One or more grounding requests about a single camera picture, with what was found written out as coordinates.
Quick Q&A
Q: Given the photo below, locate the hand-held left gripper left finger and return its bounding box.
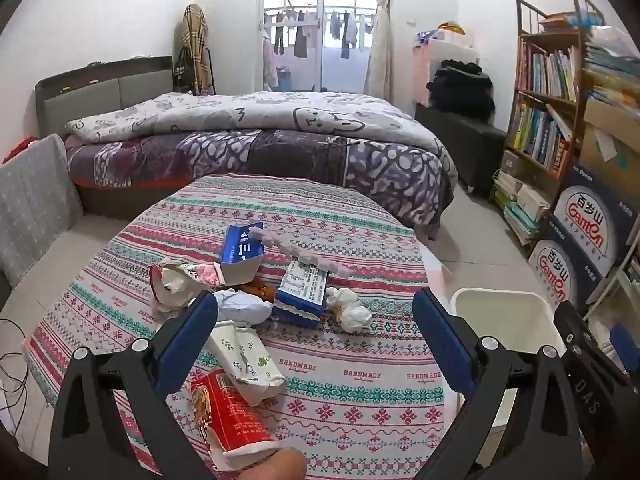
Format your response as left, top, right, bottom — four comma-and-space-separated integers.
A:
47, 289, 221, 480

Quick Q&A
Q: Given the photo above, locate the row of upright books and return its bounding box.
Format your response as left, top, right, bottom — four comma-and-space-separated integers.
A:
517, 40, 579, 102
507, 102, 572, 172

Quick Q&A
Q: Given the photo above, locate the white red wrapper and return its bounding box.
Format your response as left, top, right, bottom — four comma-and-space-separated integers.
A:
149, 257, 213, 320

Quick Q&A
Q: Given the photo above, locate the black bag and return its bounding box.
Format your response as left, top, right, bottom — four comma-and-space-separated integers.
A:
172, 47, 199, 94

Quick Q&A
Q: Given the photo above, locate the patterned striped tablecloth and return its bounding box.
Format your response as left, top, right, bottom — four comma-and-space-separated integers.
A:
22, 172, 457, 480

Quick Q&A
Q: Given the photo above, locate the person's left hand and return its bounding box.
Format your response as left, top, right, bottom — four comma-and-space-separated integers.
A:
240, 447, 308, 480

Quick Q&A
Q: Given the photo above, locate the blue white cardboard box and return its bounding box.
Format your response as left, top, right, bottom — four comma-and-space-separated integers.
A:
552, 162, 640, 279
527, 217, 617, 312

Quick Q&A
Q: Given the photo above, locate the row of hanging clothes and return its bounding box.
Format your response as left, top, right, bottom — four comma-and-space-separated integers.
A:
262, 7, 375, 61

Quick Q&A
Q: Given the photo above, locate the pink packet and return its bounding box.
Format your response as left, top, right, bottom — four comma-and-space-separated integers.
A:
187, 262, 224, 288

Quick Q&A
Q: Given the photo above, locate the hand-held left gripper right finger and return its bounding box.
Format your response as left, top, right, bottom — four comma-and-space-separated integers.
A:
412, 287, 585, 480

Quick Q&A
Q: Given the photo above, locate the pink drawer cabinet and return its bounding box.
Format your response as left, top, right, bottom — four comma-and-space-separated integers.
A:
412, 34, 482, 107

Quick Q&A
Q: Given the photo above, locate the white leaf-print packet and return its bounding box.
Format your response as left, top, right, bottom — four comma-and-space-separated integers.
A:
206, 320, 289, 407

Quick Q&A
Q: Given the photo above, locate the white shelf rack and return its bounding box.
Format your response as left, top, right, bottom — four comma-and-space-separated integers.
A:
584, 240, 640, 366

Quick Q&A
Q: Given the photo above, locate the blue carton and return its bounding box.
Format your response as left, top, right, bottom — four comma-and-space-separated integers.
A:
220, 221, 266, 286

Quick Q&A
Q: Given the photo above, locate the plaid scarf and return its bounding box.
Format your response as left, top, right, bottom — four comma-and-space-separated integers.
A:
181, 4, 212, 96

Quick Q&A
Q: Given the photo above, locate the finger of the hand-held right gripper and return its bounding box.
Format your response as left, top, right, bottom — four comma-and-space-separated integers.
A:
607, 322, 640, 377
552, 300, 598, 361

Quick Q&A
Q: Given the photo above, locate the red snack packet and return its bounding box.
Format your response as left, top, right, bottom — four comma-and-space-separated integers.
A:
190, 367, 281, 472

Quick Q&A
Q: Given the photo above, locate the pile of dark clothes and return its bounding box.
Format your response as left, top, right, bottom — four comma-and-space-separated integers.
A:
426, 59, 496, 121

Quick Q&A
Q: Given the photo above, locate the grey sofa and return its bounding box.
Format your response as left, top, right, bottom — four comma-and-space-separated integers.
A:
0, 214, 132, 321

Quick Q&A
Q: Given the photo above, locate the red cloth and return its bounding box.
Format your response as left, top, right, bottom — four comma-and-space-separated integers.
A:
2, 136, 39, 164

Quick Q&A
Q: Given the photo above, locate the cream curtain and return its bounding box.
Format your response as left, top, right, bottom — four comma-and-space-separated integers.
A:
362, 0, 397, 96

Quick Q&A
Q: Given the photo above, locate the white blue wrapper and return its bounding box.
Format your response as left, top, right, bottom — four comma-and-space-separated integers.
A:
212, 287, 274, 327

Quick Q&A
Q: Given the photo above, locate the wooden bookshelf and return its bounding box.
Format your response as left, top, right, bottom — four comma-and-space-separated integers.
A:
500, 0, 609, 211

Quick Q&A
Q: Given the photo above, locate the white plastic bin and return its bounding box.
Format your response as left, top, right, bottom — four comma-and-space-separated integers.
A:
449, 287, 568, 431

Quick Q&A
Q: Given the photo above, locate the brown cardboard box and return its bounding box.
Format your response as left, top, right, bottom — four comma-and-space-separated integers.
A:
579, 95, 640, 187

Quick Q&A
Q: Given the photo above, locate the grey patterned cushion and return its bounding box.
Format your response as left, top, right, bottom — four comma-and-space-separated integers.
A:
0, 133, 85, 289

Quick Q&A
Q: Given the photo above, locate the black cable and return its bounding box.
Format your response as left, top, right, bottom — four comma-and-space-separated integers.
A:
0, 317, 32, 436

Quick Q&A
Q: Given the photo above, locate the grey cat-print duvet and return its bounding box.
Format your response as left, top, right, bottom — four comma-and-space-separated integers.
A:
65, 91, 459, 192

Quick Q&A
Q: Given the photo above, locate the pile of books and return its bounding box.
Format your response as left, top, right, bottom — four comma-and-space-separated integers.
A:
582, 24, 640, 111

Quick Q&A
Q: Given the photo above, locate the purple patterned blanket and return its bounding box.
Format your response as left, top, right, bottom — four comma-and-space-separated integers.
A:
65, 129, 449, 241

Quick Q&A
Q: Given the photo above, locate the white tissue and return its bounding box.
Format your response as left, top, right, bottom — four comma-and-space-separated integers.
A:
325, 287, 374, 334

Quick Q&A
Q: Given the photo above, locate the grey bed headboard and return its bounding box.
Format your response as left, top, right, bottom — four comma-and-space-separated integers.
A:
35, 56, 177, 137

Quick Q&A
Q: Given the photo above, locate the black bench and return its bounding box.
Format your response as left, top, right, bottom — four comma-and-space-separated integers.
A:
415, 102, 509, 194

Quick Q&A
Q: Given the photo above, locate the dark bed base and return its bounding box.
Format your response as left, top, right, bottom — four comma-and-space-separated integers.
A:
74, 180, 202, 222

